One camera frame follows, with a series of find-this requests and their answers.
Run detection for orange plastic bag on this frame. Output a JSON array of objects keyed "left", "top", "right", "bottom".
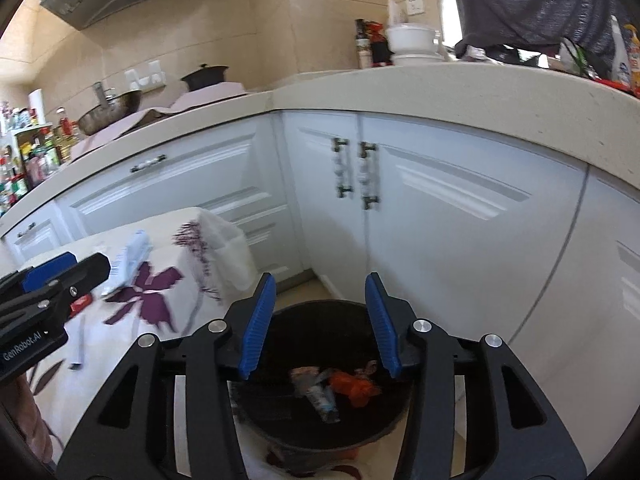
[{"left": 330, "top": 360, "right": 381, "bottom": 408}]

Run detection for stacked white bowls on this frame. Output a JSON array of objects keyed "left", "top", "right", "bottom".
[{"left": 386, "top": 23, "right": 445, "bottom": 66}]

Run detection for paper towel roll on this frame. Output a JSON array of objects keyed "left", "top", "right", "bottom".
[{"left": 28, "top": 89, "right": 46, "bottom": 125}]

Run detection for white spray bottle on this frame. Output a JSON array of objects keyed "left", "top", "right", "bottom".
[{"left": 611, "top": 15, "right": 631, "bottom": 90}]

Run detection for pink stove cover cloth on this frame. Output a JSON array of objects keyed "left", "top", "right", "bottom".
[{"left": 70, "top": 82, "right": 246, "bottom": 162}]

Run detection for white spice rack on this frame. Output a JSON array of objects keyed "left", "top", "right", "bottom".
[{"left": 9, "top": 124, "right": 58, "bottom": 190}]

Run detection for white toothpaste tube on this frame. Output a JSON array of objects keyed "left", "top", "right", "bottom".
[{"left": 101, "top": 230, "right": 152, "bottom": 299}]

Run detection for floral tablecloth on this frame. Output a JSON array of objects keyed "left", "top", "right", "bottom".
[{"left": 25, "top": 208, "right": 262, "bottom": 466}]

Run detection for silver sachet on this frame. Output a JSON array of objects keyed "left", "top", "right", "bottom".
[{"left": 68, "top": 314, "right": 86, "bottom": 370}]

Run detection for black trash bin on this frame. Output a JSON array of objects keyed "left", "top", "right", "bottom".
[{"left": 231, "top": 300, "right": 411, "bottom": 478}]

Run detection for yellow cooking oil bottle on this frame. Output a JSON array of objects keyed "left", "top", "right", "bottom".
[{"left": 54, "top": 106, "right": 78, "bottom": 162}]

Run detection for dark window curtain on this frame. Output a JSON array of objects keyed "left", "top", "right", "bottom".
[{"left": 454, "top": 0, "right": 639, "bottom": 64}]

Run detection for dark olive oil bottle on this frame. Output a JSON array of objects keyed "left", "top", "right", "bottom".
[{"left": 356, "top": 18, "right": 373, "bottom": 70}]

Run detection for black clay pot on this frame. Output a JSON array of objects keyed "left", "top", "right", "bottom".
[{"left": 181, "top": 64, "right": 228, "bottom": 91}]

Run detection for large white blue tube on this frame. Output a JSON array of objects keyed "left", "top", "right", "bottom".
[{"left": 291, "top": 366, "right": 340, "bottom": 424}]

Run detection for red small bottle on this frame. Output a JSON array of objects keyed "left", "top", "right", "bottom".
[{"left": 70, "top": 292, "right": 93, "bottom": 318}]

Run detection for person's left hand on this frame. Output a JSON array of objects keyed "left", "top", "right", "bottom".
[{"left": 9, "top": 375, "right": 53, "bottom": 464}]

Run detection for steel wok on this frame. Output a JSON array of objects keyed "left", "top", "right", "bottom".
[{"left": 77, "top": 81, "right": 142, "bottom": 136}]

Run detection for orange soap bottle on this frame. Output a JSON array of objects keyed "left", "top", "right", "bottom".
[{"left": 624, "top": 23, "right": 640, "bottom": 96}]

